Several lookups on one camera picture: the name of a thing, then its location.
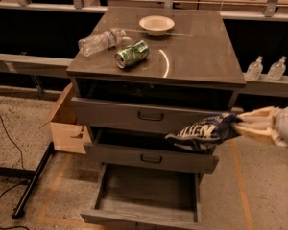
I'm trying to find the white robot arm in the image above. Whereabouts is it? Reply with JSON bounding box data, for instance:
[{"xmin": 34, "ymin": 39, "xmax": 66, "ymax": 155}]
[{"xmin": 233, "ymin": 106, "xmax": 288, "ymax": 148}]

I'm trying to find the white bowl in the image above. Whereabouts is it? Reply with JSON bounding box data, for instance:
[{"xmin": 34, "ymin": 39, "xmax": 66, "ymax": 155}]
[{"xmin": 139, "ymin": 15, "xmax": 175, "ymax": 36}]

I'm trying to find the middle grey drawer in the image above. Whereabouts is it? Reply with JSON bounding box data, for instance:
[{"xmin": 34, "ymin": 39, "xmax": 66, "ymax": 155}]
[{"xmin": 84, "ymin": 143, "xmax": 219, "ymax": 174}]

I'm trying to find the black metal stand leg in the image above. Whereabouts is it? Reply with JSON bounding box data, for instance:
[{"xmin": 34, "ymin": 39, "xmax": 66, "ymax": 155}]
[{"xmin": 12, "ymin": 142, "xmax": 54, "ymax": 219}]

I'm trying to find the right sanitizer bottle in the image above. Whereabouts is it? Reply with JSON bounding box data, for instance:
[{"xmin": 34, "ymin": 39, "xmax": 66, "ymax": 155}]
[{"xmin": 268, "ymin": 56, "xmax": 286, "ymax": 81}]

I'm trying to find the cardboard box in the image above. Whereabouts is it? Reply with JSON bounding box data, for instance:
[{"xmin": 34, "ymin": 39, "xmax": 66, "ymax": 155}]
[{"xmin": 41, "ymin": 83, "xmax": 90, "ymax": 154}]

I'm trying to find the top grey drawer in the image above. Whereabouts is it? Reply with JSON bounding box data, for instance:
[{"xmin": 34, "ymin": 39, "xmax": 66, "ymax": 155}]
[{"xmin": 70, "ymin": 96, "xmax": 244, "ymax": 140}]

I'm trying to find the clear plastic water bottle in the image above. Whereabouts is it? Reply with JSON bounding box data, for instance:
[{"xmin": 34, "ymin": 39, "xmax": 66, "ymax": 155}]
[{"xmin": 78, "ymin": 28, "xmax": 126, "ymax": 57}]

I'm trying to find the grey drawer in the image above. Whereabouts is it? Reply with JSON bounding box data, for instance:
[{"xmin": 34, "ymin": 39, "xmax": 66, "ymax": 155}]
[
  {"xmin": 70, "ymin": 96, "xmax": 244, "ymax": 140},
  {"xmin": 84, "ymin": 143, "xmax": 219, "ymax": 174},
  {"xmin": 80, "ymin": 163, "xmax": 212, "ymax": 230}
]

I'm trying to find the blue chip bag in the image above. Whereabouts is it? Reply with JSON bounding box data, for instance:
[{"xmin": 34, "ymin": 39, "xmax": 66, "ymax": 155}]
[{"xmin": 165, "ymin": 113, "xmax": 242, "ymax": 154}]

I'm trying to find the bottom grey drawer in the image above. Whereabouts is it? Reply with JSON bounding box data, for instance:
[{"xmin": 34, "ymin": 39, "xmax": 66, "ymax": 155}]
[{"xmin": 80, "ymin": 163, "xmax": 212, "ymax": 230}]

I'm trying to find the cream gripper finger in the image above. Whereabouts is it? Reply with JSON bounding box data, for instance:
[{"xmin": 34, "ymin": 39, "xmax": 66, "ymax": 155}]
[
  {"xmin": 234, "ymin": 125, "xmax": 274, "ymax": 144},
  {"xmin": 238, "ymin": 106, "xmax": 274, "ymax": 124}
]

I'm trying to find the sanitizer bottle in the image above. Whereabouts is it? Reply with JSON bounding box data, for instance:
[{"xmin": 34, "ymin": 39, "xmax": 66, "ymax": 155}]
[
  {"xmin": 268, "ymin": 56, "xmax": 286, "ymax": 81},
  {"xmin": 246, "ymin": 56, "xmax": 263, "ymax": 81}
]

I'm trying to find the grey drawer cabinet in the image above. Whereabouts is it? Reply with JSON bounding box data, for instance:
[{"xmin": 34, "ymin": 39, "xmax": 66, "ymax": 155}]
[{"xmin": 65, "ymin": 6, "xmax": 247, "ymax": 230}]

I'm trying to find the left sanitizer bottle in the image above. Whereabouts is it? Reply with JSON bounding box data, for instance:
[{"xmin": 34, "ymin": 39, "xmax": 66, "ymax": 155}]
[{"xmin": 246, "ymin": 56, "xmax": 263, "ymax": 81}]

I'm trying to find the grey metal rail bench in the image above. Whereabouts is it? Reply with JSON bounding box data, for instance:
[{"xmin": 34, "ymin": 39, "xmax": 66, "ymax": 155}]
[{"xmin": 0, "ymin": 54, "xmax": 288, "ymax": 98}]

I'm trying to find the green soda can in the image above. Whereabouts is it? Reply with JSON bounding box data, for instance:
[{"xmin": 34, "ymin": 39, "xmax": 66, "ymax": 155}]
[{"xmin": 114, "ymin": 40, "xmax": 150, "ymax": 69}]

